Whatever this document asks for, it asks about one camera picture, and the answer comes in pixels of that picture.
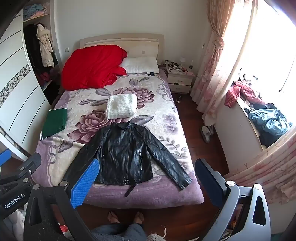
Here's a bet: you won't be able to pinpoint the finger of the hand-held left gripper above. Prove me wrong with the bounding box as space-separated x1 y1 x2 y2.
0 149 12 167
0 153 42 186

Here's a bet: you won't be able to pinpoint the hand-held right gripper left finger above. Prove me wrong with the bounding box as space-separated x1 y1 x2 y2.
24 158 100 241

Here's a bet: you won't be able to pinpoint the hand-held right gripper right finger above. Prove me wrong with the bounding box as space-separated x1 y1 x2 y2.
195 158 271 241

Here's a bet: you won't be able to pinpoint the black leather jacket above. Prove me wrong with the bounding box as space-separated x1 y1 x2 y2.
60 121 193 197

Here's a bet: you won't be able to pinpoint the dark red clothes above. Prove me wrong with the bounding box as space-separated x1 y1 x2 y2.
36 71 54 88

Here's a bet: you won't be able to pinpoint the pile of clothes on shelf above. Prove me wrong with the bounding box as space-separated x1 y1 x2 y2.
23 2 50 20

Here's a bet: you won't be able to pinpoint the person's left foot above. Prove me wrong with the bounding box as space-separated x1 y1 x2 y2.
108 211 120 224

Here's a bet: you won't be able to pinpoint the folded green garment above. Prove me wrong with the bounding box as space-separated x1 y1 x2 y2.
40 108 67 141

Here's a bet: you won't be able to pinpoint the white wardrobe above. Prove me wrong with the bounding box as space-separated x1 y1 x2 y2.
0 0 63 163

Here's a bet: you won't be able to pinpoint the person's legs in jeans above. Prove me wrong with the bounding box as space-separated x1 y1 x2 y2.
91 222 148 241

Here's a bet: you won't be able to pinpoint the pink floral curtain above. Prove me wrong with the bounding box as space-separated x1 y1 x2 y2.
190 0 248 127
228 130 296 207

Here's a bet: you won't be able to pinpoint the beige fuzzy cloth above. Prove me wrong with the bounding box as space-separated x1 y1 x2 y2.
147 232 166 241

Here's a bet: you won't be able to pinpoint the purple floral blanket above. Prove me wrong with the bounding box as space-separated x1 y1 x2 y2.
31 70 205 206

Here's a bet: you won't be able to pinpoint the blue garment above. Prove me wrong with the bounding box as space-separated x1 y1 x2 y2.
248 108 293 139

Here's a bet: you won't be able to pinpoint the folded white knit sweater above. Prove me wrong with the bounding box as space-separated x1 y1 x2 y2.
105 94 137 120

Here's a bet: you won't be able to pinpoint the pink garment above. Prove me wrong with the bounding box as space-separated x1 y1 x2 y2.
225 81 266 109

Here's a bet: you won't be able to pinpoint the white nightstand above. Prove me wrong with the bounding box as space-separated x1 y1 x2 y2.
167 67 195 94

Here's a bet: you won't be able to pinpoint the black hanging coat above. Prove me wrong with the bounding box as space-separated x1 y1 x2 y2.
24 23 44 72

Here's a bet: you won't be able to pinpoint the red duvet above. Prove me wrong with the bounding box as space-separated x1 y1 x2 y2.
61 45 128 91

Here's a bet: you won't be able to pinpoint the beige hanging coat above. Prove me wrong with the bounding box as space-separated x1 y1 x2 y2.
37 24 55 67

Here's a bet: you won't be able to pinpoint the white pillow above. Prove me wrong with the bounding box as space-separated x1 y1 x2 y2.
120 57 160 75

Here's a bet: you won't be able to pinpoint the beige bed headboard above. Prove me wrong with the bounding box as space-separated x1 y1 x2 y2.
79 33 165 67

